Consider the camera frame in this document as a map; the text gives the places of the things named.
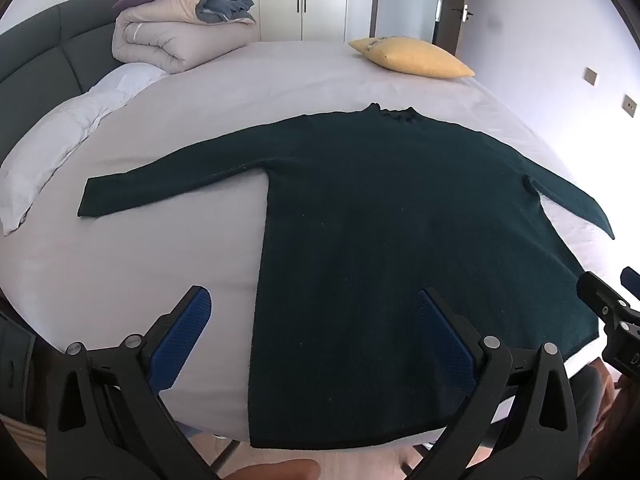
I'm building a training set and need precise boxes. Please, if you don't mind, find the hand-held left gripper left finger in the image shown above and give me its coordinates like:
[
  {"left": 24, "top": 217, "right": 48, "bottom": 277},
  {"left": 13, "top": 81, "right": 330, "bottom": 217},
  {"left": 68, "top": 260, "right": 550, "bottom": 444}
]
[{"left": 47, "top": 285, "right": 221, "bottom": 480}]

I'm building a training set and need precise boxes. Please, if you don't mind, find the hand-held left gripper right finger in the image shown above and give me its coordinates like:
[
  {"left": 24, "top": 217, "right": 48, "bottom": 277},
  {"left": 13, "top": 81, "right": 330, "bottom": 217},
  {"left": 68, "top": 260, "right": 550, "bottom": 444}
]
[{"left": 400, "top": 287, "right": 593, "bottom": 480}]

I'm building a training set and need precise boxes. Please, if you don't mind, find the dark green sweater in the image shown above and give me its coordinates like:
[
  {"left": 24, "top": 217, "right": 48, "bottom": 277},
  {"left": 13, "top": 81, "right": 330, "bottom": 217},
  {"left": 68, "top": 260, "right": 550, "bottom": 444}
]
[{"left": 77, "top": 103, "right": 616, "bottom": 450}]

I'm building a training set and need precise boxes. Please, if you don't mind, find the person's right forearm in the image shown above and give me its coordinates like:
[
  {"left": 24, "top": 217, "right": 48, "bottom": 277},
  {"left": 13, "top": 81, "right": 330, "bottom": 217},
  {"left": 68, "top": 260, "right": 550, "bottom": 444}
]
[{"left": 575, "top": 357, "right": 640, "bottom": 441}]

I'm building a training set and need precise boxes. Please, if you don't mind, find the person's leg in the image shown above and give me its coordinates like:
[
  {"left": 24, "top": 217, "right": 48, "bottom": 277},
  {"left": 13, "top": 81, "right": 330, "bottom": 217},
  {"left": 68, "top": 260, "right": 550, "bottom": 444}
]
[{"left": 235, "top": 459, "right": 321, "bottom": 480}]

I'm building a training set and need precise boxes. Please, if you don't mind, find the bed with white sheet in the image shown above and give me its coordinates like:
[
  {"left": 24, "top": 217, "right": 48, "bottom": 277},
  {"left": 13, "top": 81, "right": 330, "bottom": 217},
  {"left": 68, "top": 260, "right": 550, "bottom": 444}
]
[{"left": 0, "top": 40, "right": 621, "bottom": 443}]

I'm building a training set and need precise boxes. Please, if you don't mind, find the white pillow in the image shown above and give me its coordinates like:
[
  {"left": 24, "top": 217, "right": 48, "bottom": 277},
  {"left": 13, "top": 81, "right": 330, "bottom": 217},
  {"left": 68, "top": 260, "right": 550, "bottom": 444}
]
[{"left": 0, "top": 62, "right": 171, "bottom": 238}]

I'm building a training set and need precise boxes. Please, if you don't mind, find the yellow cushion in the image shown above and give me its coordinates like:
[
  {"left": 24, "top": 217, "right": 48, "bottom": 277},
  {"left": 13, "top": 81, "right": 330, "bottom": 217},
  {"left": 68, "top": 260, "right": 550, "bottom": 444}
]
[{"left": 347, "top": 36, "right": 476, "bottom": 80}]

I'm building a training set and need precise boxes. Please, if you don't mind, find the folded beige comforter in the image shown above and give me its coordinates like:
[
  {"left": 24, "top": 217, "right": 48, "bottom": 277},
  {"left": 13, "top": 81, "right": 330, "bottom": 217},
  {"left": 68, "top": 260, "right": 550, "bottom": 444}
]
[{"left": 111, "top": 0, "right": 262, "bottom": 75}]

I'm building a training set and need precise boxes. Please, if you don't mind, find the dark grey padded headboard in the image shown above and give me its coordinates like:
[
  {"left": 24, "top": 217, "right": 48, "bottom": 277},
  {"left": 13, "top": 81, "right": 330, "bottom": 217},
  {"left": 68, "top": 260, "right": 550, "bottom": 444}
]
[{"left": 0, "top": 0, "right": 146, "bottom": 111}]

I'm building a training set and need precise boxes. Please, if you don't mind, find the folded blue-grey blanket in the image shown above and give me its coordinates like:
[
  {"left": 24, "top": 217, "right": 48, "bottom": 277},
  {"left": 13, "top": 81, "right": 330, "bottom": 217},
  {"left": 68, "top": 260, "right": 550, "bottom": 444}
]
[{"left": 195, "top": 0, "right": 257, "bottom": 25}]

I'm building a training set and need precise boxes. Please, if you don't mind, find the white wardrobe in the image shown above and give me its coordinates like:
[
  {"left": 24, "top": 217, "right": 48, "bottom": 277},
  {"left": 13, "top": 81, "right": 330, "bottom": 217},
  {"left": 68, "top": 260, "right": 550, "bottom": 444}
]
[{"left": 181, "top": 0, "right": 378, "bottom": 43}]

